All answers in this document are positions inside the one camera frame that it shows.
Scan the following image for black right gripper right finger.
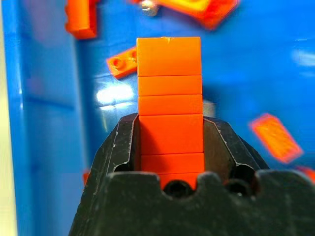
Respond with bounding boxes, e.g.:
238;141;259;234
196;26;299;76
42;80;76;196
202;117;269;194

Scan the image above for orange studded flat plate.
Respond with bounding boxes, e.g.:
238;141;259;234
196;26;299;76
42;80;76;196
106;46;138;79

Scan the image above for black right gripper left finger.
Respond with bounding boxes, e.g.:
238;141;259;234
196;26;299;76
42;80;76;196
68;113;141;236

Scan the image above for small grey metal object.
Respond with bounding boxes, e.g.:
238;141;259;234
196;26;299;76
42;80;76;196
202;100;216;117

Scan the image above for orange brick piece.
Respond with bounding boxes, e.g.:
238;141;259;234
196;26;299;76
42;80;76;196
296;166;315;184
82;169;91;186

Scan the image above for blue plastic bin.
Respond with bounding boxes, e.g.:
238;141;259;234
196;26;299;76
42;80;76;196
1;0;315;236

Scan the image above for orange brick block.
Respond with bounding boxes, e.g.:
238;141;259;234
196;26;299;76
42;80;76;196
136;36;205;191

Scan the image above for orange rectangular brick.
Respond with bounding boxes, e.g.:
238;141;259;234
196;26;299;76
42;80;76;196
249;113;304;164

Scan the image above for orange and yellow brick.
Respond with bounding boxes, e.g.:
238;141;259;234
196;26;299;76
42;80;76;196
130;0;241;30

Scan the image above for small silver metal cylinder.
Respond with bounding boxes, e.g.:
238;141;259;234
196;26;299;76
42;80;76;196
141;0;159;17

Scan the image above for orange building brick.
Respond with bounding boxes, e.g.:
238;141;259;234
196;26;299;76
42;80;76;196
64;0;99;40

